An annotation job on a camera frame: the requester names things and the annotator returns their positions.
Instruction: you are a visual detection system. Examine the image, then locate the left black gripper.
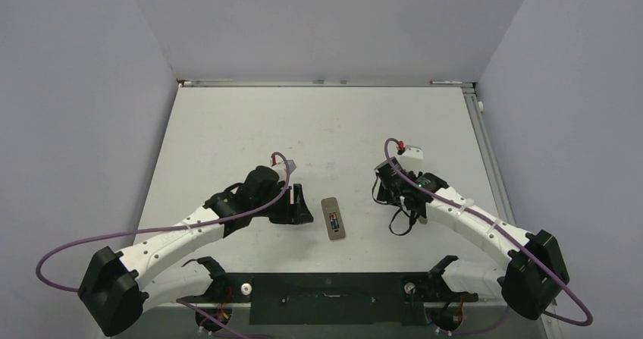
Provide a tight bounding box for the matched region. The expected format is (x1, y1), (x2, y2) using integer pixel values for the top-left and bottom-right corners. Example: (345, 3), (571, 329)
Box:
(252, 184), (312, 224)

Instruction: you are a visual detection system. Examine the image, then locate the beige remote control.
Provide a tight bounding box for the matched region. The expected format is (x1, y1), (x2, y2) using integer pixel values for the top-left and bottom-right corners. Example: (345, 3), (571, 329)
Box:
(321, 197), (346, 241)

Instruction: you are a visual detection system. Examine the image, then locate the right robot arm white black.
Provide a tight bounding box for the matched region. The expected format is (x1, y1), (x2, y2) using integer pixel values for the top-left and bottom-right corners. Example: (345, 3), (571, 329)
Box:
(375, 159), (569, 320)

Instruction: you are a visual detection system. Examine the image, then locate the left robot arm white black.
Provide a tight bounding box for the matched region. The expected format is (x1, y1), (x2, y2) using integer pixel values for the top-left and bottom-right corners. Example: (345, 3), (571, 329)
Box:
(77, 159), (313, 337)

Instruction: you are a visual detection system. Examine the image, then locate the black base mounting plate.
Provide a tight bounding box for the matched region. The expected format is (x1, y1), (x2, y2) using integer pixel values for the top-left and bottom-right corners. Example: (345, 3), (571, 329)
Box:
(191, 272), (478, 326)

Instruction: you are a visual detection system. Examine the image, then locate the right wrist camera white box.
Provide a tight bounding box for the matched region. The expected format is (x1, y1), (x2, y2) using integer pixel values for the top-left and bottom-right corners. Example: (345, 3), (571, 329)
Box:
(397, 145), (424, 164)

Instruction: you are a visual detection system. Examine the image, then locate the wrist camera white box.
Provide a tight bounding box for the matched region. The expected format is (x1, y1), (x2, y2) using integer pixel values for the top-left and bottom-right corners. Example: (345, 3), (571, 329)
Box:
(278, 159), (296, 174)
(397, 145), (424, 164)

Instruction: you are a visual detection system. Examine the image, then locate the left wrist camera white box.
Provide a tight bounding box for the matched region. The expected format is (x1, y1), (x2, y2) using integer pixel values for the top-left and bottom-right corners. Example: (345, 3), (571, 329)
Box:
(278, 159), (296, 174)

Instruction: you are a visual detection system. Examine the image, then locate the aluminium frame rail right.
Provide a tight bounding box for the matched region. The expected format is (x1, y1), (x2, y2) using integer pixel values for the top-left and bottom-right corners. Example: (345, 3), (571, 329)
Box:
(462, 87), (516, 224)

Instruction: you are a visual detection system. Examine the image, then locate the aluminium frame rail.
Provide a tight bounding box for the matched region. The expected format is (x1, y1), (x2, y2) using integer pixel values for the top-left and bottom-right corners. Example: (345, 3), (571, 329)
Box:
(462, 87), (516, 224)
(177, 79), (475, 89)

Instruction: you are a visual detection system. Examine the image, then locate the aluminium frame rail back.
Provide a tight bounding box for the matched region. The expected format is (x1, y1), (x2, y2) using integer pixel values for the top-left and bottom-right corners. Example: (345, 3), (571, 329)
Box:
(177, 79), (475, 89)

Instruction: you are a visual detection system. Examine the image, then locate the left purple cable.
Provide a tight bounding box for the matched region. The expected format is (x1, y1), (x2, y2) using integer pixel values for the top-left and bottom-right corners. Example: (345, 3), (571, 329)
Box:
(36, 152), (293, 293)

